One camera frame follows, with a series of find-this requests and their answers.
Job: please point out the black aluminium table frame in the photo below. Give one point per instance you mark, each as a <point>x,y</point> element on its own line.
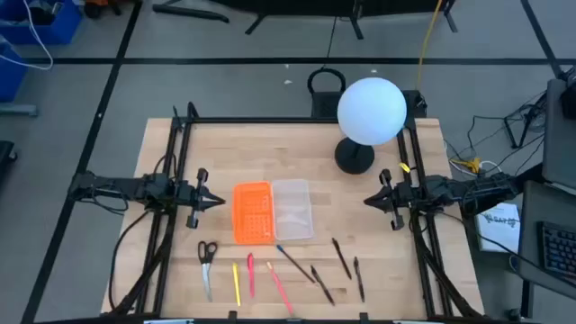
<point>292,120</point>

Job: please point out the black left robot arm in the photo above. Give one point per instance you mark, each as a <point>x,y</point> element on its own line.
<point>117,186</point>

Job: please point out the black pen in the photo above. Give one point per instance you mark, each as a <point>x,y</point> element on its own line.
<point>358,279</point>
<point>322,285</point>
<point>341,258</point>

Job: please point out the yellow pen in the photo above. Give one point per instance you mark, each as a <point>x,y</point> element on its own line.
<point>236,283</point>

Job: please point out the white printed booklet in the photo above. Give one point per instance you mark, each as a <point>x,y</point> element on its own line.
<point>497,229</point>

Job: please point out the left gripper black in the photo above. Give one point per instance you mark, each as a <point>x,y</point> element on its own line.
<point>188,195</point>

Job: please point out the white globe lamp black stand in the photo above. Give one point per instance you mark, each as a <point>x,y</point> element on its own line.
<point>371,110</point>

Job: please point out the blue storage bin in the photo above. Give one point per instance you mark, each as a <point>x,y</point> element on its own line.
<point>11,76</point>
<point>63,27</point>

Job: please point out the black power supply box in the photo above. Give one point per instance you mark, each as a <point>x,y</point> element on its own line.
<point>416,105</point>

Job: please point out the clear plastic supply box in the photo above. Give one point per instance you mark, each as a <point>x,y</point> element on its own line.
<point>292,209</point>

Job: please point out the grey desk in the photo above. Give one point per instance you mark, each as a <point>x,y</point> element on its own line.
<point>531,211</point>

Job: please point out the grey side table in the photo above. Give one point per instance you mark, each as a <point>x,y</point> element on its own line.
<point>558,135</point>

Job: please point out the pink marker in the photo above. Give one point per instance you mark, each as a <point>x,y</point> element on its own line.
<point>250,274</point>

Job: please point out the black vented electronics box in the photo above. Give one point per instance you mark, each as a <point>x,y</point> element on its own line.
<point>324,104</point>

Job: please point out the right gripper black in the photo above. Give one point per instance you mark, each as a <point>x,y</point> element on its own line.
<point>405,195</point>

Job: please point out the black keyboard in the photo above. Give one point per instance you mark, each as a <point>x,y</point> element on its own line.
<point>558,247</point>

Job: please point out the orange plastic box lid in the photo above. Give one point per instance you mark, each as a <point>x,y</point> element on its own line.
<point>253,213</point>

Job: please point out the yellow tag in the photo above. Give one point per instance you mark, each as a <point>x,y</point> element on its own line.
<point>404,167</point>

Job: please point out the pink pencil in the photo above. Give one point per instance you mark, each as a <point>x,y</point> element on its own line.
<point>280,288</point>

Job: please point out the brown pencil blue eraser cap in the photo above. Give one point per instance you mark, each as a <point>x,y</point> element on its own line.
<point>294,263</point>

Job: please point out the black partition foot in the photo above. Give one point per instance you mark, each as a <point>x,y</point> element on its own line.
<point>189,12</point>

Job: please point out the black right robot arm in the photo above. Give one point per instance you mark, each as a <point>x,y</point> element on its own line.
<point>472,191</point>

